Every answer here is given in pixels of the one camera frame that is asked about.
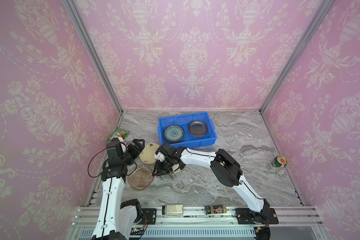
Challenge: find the brown tinted glass plate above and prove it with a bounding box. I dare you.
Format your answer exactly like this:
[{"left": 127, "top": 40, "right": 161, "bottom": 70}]
[{"left": 127, "top": 165, "right": 154, "bottom": 191}]

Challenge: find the green tin can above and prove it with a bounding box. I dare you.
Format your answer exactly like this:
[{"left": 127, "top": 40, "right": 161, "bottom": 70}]
[{"left": 269, "top": 156, "right": 288, "bottom": 174}]

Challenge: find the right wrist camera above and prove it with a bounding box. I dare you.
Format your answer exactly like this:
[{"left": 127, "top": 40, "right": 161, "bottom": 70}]
[{"left": 154, "top": 152, "right": 166, "bottom": 162}]

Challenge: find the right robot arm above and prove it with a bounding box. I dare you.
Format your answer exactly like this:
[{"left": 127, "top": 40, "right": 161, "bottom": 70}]
[{"left": 152, "top": 142, "right": 270, "bottom": 222}]

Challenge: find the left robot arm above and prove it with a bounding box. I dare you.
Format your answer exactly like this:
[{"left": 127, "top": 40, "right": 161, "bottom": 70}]
[{"left": 91, "top": 138, "right": 145, "bottom": 240}]

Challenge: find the aluminium front rail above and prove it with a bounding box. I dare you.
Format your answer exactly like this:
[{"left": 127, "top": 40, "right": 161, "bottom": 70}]
[{"left": 67, "top": 205, "right": 326, "bottom": 240}]

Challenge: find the white jar on rail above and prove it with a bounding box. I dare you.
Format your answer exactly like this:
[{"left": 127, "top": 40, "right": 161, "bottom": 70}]
[{"left": 162, "top": 204, "right": 184, "bottom": 216}]

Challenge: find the blue patterned ceramic plate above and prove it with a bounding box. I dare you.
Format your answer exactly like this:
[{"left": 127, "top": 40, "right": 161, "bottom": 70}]
[{"left": 163, "top": 125, "right": 185, "bottom": 143}]

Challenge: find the amber glass plate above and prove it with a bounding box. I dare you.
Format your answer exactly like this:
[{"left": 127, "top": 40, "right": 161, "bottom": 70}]
[{"left": 188, "top": 120, "right": 208, "bottom": 137}]

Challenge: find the white plate black accent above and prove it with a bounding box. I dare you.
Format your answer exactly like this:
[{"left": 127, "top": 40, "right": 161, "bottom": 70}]
[{"left": 170, "top": 163, "right": 185, "bottom": 174}]

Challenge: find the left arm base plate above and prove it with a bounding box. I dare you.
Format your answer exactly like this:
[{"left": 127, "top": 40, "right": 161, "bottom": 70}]
[{"left": 138, "top": 208, "right": 157, "bottom": 225}]

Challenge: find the blue plastic bin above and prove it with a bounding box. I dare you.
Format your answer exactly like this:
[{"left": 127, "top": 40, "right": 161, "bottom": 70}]
[{"left": 158, "top": 112, "right": 217, "bottom": 149}]

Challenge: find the green snack packet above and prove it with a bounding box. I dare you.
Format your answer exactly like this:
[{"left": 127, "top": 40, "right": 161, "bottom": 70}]
[{"left": 108, "top": 128, "right": 129, "bottom": 141}]

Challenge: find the cream round plate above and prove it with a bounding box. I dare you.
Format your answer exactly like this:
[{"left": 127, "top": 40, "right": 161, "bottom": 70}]
[{"left": 139, "top": 143, "right": 159, "bottom": 164}]

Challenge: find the dark spice jar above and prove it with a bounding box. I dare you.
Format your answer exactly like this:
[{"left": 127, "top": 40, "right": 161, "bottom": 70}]
[{"left": 205, "top": 205, "right": 228, "bottom": 215}]

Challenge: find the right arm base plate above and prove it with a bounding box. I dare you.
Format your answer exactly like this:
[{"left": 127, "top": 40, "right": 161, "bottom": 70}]
[{"left": 235, "top": 208, "right": 279, "bottom": 225}]

